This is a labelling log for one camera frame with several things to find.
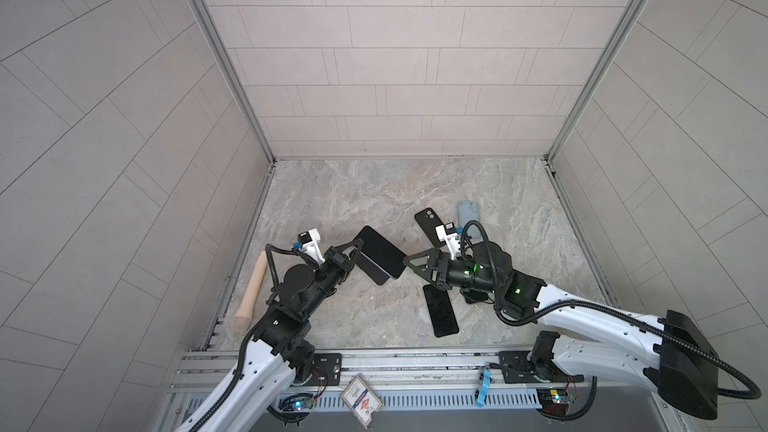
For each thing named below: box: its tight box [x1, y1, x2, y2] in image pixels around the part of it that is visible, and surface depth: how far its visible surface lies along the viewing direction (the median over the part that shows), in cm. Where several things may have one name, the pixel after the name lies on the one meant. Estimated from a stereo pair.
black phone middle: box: [422, 284, 459, 338], surface depth 80 cm
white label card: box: [340, 375, 383, 428], surface depth 67 cm
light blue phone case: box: [456, 201, 481, 239], surface depth 104 cm
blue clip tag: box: [475, 369, 493, 408], surface depth 68 cm
